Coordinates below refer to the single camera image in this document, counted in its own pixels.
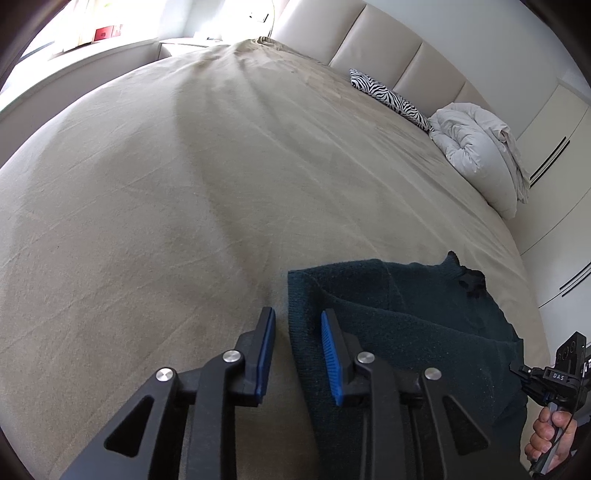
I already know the dark green knit sweater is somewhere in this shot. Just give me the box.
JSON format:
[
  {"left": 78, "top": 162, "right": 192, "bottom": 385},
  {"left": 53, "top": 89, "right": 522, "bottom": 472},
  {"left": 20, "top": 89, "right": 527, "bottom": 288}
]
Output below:
[{"left": 287, "top": 252, "right": 527, "bottom": 479}]

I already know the person's right hand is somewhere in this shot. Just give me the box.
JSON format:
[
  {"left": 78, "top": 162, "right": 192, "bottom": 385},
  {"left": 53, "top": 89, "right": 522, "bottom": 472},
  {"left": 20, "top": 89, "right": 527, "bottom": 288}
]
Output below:
[{"left": 524, "top": 407, "right": 577, "bottom": 471}]

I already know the beige bed cover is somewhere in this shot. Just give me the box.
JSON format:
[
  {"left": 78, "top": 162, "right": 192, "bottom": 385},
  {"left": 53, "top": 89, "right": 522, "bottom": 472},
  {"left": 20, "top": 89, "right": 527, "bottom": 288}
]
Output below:
[{"left": 1, "top": 40, "right": 550, "bottom": 479}]

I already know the white folded duvet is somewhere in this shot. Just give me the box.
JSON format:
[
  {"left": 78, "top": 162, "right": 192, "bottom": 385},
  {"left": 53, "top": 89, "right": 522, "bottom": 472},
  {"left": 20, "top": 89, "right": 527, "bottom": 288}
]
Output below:
[{"left": 429, "top": 103, "right": 531, "bottom": 220}]

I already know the zebra print pillow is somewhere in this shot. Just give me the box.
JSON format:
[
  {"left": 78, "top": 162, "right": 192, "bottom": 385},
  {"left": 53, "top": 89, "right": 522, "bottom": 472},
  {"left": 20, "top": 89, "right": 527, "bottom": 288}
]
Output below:
[{"left": 349, "top": 69, "right": 431, "bottom": 133}]

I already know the white bedside table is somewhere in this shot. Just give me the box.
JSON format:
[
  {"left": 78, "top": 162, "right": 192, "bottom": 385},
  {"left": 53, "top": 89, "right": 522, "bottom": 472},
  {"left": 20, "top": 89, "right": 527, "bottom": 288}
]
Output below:
[{"left": 157, "top": 37, "right": 228, "bottom": 60}]

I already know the beige padded headboard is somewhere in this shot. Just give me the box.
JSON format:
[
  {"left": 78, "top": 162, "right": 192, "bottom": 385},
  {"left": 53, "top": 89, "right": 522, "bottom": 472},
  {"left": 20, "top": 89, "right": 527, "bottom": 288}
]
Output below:
[{"left": 271, "top": 0, "right": 537, "bottom": 139}]

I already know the red box on sill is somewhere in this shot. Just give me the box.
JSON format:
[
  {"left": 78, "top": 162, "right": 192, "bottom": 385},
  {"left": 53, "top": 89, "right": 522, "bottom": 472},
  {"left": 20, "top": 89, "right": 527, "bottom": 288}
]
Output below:
[{"left": 93, "top": 25, "right": 121, "bottom": 42}]

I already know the white wardrobe with black handles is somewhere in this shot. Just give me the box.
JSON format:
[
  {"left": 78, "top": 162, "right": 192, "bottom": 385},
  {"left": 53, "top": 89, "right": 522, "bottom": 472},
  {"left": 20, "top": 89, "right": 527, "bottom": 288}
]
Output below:
[{"left": 508, "top": 85, "right": 590, "bottom": 359}]

